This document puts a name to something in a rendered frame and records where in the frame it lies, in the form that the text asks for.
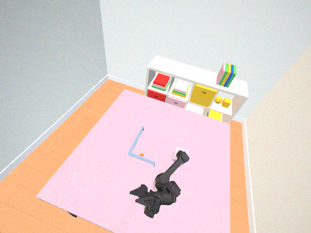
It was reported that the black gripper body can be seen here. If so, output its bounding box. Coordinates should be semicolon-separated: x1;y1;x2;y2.
141;184;164;215

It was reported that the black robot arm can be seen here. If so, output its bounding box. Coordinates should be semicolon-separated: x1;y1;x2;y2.
144;150;190;218

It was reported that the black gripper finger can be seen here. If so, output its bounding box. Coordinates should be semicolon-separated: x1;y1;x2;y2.
135;195;154;212
130;185;143;198

